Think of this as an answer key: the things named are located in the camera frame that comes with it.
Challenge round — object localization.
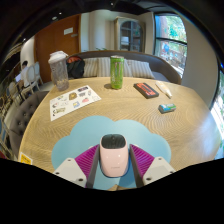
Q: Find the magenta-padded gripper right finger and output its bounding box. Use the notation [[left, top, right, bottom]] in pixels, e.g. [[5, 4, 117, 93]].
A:
[[129, 143, 177, 188]]

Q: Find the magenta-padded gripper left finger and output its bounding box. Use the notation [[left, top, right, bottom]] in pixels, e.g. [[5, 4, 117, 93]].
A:
[[52, 144, 101, 189]]

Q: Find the pink computer mouse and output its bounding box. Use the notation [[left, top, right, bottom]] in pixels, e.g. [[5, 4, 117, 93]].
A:
[[99, 133, 130, 178]]

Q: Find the blue cloud-shaped mouse pad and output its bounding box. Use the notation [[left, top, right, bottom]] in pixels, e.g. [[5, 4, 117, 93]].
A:
[[50, 115, 173, 191]]

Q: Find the yellow code card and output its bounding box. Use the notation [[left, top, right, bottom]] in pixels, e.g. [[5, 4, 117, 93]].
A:
[[19, 151, 34, 166]]

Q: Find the small teal eraser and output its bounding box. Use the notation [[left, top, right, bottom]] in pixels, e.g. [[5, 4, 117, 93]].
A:
[[158, 102, 177, 115]]

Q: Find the grey tufted armchair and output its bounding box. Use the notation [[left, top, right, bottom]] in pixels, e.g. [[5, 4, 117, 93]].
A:
[[8, 90, 49, 159]]

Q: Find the white sticker sheet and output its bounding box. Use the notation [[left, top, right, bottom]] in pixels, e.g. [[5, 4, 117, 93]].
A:
[[49, 85, 102, 122]]

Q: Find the white tube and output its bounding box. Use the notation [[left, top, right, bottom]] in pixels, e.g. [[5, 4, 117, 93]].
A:
[[154, 80, 173, 100]]

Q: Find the black and red flat case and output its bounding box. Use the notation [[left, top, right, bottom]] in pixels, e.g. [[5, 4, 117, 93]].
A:
[[133, 82, 160, 100]]

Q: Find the large side window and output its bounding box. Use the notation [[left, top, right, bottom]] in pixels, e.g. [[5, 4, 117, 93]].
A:
[[209, 69, 224, 161]]

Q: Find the clear shaker bottle white lid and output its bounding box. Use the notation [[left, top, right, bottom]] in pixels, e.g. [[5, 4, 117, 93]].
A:
[[47, 50, 70, 92]]

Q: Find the group of dining chairs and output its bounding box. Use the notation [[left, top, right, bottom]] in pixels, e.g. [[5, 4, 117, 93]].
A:
[[6, 61, 44, 101]]

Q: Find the striped beige cushion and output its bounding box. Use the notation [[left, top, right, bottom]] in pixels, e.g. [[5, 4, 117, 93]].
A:
[[82, 58, 99, 78], [123, 59, 156, 80], [96, 57, 113, 78]]

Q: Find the brown curved sofa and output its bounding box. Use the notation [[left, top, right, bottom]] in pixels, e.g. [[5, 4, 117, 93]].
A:
[[66, 49, 183, 85]]

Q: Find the green drink can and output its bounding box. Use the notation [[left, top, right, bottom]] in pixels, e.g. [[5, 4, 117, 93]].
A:
[[109, 54, 125, 90]]

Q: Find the person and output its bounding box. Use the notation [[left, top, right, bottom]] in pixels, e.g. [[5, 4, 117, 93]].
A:
[[18, 60, 30, 88]]

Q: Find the black-framed window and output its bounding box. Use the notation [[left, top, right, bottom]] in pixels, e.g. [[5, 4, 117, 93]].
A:
[[153, 13, 188, 78]]

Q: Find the wooden door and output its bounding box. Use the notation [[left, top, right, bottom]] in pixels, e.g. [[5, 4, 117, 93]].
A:
[[34, 14, 82, 84]]

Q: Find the glass-door cabinet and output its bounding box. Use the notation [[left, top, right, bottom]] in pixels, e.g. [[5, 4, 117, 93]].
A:
[[114, 16, 147, 53]]

